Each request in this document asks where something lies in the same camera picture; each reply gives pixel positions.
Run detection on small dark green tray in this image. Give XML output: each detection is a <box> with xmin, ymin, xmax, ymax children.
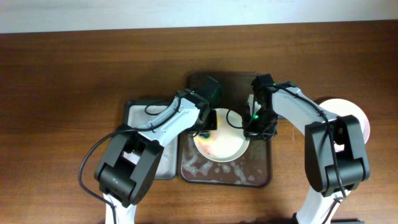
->
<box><xmin>123</xmin><ymin>100</ymin><xmax>178</xmax><ymax>180</ymax></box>

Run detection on pink plate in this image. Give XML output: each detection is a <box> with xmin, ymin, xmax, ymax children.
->
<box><xmin>320</xmin><ymin>98</ymin><xmax>370</xmax><ymax>144</ymax></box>

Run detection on green and yellow sponge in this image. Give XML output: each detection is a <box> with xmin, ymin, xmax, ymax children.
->
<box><xmin>199</xmin><ymin>132</ymin><xmax>211</xmax><ymax>139</ymax></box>

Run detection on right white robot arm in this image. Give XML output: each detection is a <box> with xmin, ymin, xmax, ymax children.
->
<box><xmin>243</xmin><ymin>74</ymin><xmax>370</xmax><ymax>223</ymax></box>

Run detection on right black cable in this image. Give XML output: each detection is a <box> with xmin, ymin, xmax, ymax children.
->
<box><xmin>226</xmin><ymin>104</ymin><xmax>254</xmax><ymax>130</ymax></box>

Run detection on cream white plate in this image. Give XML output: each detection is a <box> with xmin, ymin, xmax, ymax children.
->
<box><xmin>193</xmin><ymin>108</ymin><xmax>250</xmax><ymax>162</ymax></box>

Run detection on large brown serving tray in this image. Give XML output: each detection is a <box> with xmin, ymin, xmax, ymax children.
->
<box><xmin>178</xmin><ymin>70</ymin><xmax>272</xmax><ymax>189</ymax></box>

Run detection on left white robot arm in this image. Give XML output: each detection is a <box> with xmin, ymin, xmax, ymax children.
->
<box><xmin>94</xmin><ymin>77</ymin><xmax>221</xmax><ymax>223</ymax></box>

